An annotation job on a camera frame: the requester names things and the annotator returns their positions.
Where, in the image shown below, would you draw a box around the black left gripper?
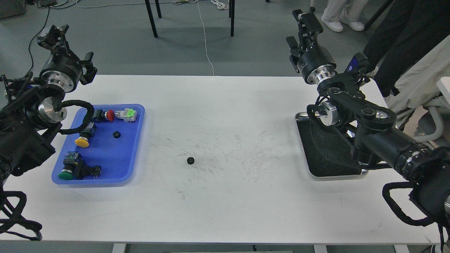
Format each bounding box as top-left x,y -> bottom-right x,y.
37,25 -> 97,93

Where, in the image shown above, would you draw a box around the green white switch module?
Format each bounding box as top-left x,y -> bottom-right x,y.
115,108 -> 138,122

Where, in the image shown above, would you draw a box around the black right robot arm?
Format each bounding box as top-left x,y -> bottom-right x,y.
286,9 -> 449,248

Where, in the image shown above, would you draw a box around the black floor cable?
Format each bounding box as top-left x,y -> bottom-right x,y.
25,0 -> 74,76

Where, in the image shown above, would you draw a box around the blue plastic tray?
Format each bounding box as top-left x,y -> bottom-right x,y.
51,104 -> 145,187

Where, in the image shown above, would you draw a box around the green push button switch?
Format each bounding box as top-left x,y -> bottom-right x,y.
58,151 -> 102,180

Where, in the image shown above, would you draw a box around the red push button switch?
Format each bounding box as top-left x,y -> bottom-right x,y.
91,109 -> 115,122

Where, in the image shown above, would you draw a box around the silver metal tray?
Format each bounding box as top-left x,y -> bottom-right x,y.
295,112 -> 369,181

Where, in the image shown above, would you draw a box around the black chair legs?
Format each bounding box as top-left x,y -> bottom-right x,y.
144,0 -> 235,38

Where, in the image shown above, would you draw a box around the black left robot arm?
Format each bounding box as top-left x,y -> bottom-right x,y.
0,25 -> 97,186

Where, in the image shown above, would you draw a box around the yellow push button switch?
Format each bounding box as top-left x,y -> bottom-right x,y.
75,122 -> 97,148

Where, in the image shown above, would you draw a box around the black cabinet box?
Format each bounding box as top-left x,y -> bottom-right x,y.
363,0 -> 450,97

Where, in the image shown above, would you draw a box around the white floor cable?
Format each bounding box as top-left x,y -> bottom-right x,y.
174,0 -> 230,76

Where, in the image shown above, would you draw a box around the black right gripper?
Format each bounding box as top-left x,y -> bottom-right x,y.
286,9 -> 336,85

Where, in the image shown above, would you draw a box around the person legs white shoes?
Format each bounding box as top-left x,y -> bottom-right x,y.
320,0 -> 368,32

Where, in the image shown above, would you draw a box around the beige cloth cover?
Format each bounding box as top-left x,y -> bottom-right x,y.
385,36 -> 450,130

